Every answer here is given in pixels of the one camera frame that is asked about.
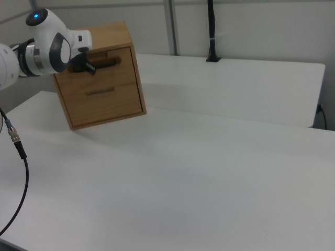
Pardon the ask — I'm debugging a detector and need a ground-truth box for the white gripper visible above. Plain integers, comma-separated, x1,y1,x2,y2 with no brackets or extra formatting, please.
68,29,97,77

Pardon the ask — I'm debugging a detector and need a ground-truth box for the wooden drawer with notched front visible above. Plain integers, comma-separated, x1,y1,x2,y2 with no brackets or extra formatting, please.
53,47,140,93

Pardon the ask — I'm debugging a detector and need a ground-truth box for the wooden drawer with plain front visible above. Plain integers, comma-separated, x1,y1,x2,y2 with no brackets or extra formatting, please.
60,83,144,128

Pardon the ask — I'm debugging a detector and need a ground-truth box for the light wooden cabinet box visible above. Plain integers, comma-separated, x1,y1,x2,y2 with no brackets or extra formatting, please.
52,21,148,131

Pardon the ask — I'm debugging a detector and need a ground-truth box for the black pole with clamp base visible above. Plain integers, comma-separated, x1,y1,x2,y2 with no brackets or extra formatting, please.
205,0,229,63

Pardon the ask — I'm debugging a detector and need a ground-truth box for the long black metal drawer handle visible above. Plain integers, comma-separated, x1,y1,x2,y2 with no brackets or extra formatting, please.
68,58,122,74

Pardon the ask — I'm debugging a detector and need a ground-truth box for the short dark drawer handle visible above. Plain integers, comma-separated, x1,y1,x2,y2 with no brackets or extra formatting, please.
85,87,115,96

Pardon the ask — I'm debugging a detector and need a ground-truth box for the grey metal partition post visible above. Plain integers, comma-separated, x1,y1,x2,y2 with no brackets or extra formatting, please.
164,0,182,56

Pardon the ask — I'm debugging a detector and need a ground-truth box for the black cable with metal connector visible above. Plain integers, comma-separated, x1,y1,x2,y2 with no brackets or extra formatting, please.
0,106,30,236

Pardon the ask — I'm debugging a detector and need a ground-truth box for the thin black power cable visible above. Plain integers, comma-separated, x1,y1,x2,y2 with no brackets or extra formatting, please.
317,104,328,130

